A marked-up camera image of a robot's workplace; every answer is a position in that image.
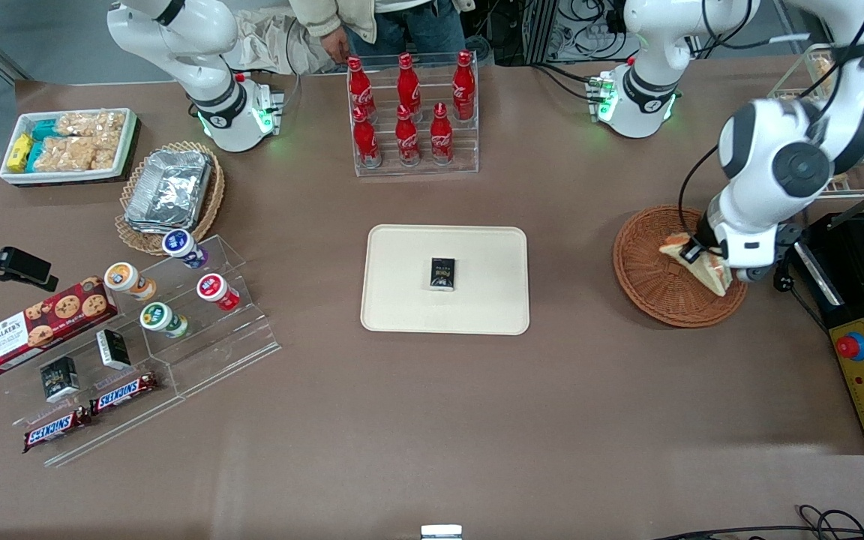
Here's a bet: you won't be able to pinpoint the Snickers chocolate bar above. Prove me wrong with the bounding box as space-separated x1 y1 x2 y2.
23 409 92 453
89 373 159 416

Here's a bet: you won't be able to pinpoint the purple lid gum bottle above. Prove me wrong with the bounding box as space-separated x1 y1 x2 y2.
162 229 209 269

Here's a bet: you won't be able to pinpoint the tangled background cables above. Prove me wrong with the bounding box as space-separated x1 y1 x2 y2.
552 0 632 62

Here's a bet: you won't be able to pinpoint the black appliance housing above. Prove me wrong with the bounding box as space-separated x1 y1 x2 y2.
807 212 864 456

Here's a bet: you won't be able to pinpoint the red lid gum bottle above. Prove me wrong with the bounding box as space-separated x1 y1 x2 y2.
196 273 242 312

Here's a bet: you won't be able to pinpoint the light oval wicker basket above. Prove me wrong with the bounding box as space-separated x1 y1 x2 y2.
115 141 225 257

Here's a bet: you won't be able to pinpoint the brown round wicker basket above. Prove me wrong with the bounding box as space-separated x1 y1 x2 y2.
613 205 749 329

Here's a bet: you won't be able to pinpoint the wire rack with bread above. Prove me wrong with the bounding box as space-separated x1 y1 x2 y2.
768 43 864 197

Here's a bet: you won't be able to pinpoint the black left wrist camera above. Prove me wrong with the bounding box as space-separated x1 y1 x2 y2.
772 223 806 293

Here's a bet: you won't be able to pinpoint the black cable on floor edge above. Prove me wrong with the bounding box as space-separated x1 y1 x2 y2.
653 504 864 540

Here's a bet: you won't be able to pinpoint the green lid gum bottle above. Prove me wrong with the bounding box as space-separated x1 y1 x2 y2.
139 301 189 340

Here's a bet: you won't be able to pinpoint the white rectangular snack bin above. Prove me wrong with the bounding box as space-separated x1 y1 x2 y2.
0 107 139 186

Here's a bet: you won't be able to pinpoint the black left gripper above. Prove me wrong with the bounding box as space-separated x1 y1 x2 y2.
678 212 719 265

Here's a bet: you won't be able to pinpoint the clear acrylic bottle stand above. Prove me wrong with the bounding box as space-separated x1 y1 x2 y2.
347 51 479 178

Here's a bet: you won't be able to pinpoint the clear acrylic tiered snack stand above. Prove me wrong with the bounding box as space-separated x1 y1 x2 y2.
0 235 281 468

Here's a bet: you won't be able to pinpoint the cream plastic serving tray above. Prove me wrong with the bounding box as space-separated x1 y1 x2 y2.
360 224 530 336

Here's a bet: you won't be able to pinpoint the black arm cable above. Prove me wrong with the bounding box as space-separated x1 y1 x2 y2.
676 142 719 241

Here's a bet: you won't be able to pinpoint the red cola bottle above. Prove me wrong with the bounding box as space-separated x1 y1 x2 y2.
352 105 382 168
347 56 373 115
395 104 421 166
397 53 422 113
430 102 454 165
452 50 476 121

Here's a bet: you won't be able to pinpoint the black camera cable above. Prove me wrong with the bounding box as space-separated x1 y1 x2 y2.
773 255 832 332

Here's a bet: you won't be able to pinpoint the black Face tissue pack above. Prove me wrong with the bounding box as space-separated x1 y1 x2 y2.
40 356 80 404

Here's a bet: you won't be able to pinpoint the person in beige jacket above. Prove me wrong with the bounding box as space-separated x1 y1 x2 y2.
288 0 478 57

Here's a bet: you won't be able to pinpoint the small black tissue pack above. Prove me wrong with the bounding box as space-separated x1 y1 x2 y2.
429 257 458 291

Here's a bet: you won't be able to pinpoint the stack of foil trays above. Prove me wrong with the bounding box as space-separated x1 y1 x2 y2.
124 149 213 234

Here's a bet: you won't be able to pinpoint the triangular sandwich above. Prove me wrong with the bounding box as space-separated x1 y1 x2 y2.
659 232 734 298

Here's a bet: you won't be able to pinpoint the red Walkers cookie box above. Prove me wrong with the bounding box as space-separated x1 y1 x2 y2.
0 276 119 375

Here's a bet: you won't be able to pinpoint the yellow snack packet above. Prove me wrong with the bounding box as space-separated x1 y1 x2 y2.
8 133 34 172

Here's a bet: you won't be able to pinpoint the clear bag of rice crackers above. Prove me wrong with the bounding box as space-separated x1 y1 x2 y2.
33 135 119 172
53 110 127 141

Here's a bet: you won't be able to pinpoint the black tissue pack white barcode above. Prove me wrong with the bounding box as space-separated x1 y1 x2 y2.
97 328 131 371

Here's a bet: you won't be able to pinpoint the bystander bare hand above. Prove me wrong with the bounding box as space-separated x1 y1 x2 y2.
323 30 351 65

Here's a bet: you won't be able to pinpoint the orange lid gum bottle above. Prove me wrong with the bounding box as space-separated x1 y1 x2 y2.
104 262 157 302

